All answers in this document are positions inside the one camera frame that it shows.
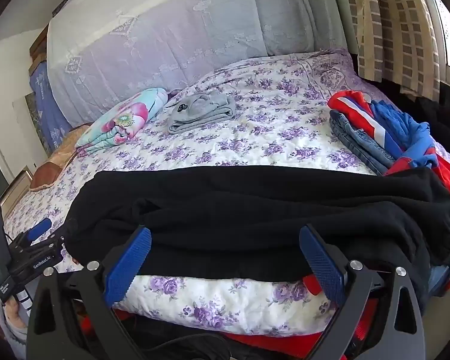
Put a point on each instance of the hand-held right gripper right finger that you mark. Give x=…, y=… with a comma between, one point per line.
x=322, y=266

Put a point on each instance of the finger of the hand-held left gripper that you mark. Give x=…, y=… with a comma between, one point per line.
x=50, y=242
x=39, y=228

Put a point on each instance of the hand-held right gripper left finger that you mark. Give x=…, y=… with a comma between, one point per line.
x=129, y=266

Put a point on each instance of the black pants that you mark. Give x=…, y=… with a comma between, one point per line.
x=247, y=213

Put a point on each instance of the person's left forearm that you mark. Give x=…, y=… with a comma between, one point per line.
x=11, y=330

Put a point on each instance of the brown pillow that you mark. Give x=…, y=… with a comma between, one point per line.
x=47, y=176

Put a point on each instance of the blue patterned mattress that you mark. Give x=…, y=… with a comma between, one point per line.
x=47, y=108

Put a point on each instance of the blue denim jeans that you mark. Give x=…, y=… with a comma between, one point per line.
x=354, y=138

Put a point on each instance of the turquoise pink floral folded blanket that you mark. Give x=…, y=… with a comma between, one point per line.
x=123, y=120

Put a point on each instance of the purple floral bedspread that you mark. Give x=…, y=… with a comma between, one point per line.
x=277, y=135

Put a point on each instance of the red garment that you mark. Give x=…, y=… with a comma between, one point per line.
x=448, y=180

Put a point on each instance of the blue shirt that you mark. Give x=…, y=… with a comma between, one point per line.
x=405, y=131

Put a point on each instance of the red white blue jacket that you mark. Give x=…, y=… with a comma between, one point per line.
x=354, y=107

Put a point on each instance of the grey folded fleece garment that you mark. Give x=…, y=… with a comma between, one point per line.
x=202, y=114

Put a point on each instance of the purple cloth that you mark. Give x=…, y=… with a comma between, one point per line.
x=174, y=93

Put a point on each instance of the white lace cover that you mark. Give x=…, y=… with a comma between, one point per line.
x=172, y=45

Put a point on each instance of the beige checkered curtain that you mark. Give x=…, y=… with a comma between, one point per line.
x=393, y=26

